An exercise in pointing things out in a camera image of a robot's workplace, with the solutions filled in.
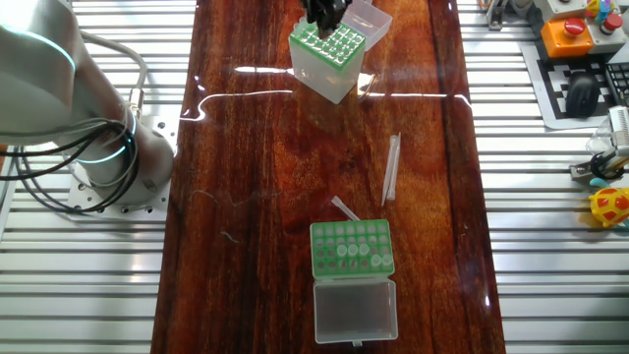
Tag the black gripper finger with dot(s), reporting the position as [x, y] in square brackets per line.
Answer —
[334, 15]
[314, 10]

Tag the orange emergency stop box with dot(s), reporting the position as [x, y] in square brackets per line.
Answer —
[560, 44]

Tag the small colourful plastic toy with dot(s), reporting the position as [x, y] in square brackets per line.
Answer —
[597, 9]

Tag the black keyboard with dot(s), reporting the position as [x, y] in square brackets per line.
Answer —
[620, 83]

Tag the glossy brown wooden board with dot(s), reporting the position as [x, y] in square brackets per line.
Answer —
[275, 162]

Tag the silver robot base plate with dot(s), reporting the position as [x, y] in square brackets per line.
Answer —
[164, 133]

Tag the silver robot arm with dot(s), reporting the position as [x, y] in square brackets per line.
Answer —
[152, 162]

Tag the black computer mouse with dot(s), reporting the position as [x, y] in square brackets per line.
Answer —
[582, 96]

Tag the grey control button box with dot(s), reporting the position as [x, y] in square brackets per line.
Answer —
[560, 10]

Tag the small silver metal bracket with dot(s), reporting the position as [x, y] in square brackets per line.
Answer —
[580, 170]

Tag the grey emergency stop box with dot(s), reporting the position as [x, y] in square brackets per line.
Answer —
[604, 41]

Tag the yellow orange turtle toy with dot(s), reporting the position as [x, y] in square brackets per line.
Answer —
[611, 206]

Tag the green clear pipette tip box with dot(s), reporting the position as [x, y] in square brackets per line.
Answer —
[324, 78]
[354, 305]

